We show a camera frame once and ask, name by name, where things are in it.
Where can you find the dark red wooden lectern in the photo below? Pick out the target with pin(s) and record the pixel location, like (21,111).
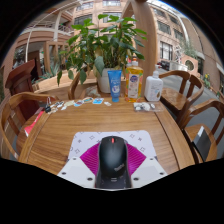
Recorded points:
(21,76)

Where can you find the small black key fob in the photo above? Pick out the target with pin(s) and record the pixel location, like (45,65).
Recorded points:
(47,108)

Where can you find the clear plastic packet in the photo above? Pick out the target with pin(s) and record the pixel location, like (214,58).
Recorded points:
(144,106)

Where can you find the black notebook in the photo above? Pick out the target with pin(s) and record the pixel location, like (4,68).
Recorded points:
(202,143)

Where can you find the wooden armchair with red bag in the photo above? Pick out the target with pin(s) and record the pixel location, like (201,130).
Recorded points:
(10,110)

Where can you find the black computer mouse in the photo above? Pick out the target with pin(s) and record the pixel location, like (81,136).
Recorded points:
(112,156)

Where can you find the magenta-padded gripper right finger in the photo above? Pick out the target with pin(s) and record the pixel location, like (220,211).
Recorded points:
(136,160)

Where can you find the empty wooden armchair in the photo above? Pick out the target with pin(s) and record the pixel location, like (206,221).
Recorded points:
(173,96)

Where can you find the blue sticker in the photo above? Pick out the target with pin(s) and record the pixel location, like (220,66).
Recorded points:
(98,101)

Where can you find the wooden chair behind plant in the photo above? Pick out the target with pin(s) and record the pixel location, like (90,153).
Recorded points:
(74,85)

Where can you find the green plant in white pot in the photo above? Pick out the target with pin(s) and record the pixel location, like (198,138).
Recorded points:
(103,43)

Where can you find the grey white bear-print mouse pad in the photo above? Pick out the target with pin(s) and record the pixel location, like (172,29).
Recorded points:
(85,138)

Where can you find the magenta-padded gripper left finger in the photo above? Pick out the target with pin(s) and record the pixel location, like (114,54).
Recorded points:
(88,160)

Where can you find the blue squeeze tube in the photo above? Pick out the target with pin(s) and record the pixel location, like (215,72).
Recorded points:
(115,85)

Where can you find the wooden armchair with black notebook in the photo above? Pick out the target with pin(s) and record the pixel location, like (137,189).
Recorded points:
(190,133)

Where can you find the wooden planter box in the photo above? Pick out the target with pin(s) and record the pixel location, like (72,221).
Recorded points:
(50,87)

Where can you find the white pump bottle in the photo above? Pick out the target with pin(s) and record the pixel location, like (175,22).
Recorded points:
(153,88)

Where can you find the yellow liquid bottle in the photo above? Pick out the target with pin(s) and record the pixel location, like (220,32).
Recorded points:
(134,83)

